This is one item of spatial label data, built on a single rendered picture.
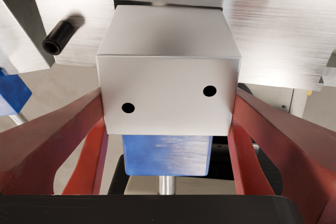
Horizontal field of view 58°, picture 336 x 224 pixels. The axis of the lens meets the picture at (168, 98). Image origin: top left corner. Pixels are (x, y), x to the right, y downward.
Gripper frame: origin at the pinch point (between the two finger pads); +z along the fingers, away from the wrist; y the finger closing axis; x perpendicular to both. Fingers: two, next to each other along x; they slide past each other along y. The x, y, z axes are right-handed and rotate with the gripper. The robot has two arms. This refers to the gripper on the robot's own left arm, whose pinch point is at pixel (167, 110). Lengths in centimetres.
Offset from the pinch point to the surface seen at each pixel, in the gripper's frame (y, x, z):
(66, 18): 5.3, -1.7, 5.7
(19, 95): 13.0, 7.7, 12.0
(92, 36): 4.1, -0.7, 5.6
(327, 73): -9.2, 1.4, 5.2
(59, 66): 51, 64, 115
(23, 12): 10.3, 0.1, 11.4
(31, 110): 77, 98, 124
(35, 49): 9.9, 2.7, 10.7
